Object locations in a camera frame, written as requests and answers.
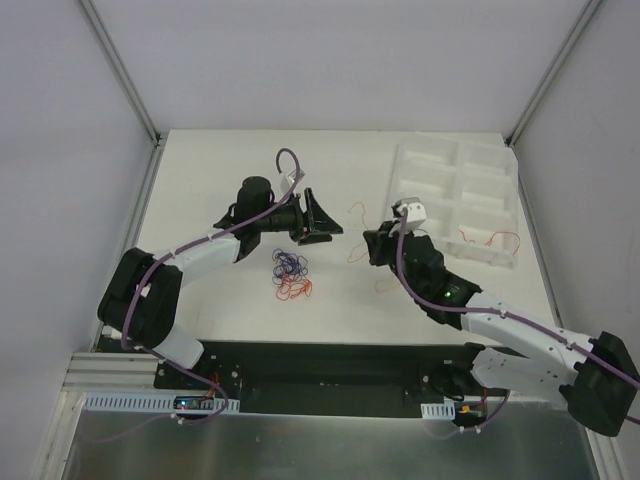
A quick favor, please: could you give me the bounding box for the yellow wire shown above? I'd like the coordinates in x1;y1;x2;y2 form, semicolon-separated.
345;200;396;294

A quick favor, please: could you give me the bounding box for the red wire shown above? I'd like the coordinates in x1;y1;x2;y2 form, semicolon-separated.
273;273;314;303

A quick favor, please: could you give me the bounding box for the orange wire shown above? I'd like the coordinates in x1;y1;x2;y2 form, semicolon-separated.
458;227;521;254

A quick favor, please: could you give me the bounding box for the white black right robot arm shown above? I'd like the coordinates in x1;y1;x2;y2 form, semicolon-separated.
363;221;639;437

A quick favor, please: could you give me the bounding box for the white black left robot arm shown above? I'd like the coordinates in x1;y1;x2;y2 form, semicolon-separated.
97;176;343;389

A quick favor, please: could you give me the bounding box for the white compartment tray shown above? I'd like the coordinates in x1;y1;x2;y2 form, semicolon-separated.
386;135;521;269

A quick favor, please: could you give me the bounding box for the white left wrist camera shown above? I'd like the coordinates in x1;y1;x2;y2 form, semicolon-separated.
279;169;305;194

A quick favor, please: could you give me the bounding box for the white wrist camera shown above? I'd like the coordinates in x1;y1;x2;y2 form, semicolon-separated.
279;169;305;194
391;197;427;233

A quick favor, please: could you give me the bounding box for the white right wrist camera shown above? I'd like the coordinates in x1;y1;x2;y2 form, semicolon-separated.
391;197;427;233

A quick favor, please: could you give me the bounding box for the aluminium left corner post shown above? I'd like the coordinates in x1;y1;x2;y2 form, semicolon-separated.
75;0;163;147

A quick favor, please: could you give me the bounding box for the aluminium corner post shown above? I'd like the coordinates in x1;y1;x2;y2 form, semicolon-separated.
75;0;163;147
505;0;607;148

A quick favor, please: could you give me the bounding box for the right white cable duct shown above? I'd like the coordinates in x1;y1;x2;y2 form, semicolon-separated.
420;402;456;421

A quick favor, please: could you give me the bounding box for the white cable duct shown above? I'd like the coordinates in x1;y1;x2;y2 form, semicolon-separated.
420;402;456;421
84;393;240;416

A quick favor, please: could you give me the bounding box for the aluminium frame rail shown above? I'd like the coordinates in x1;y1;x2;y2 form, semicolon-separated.
63;352;158;391

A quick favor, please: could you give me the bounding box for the left white cable duct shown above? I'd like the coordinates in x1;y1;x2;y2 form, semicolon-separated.
84;393;240;416

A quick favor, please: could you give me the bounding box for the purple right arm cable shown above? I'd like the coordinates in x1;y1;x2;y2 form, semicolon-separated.
394;206;640;436

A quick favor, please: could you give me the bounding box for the aluminium right corner post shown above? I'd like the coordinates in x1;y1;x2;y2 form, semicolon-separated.
505;0;607;148

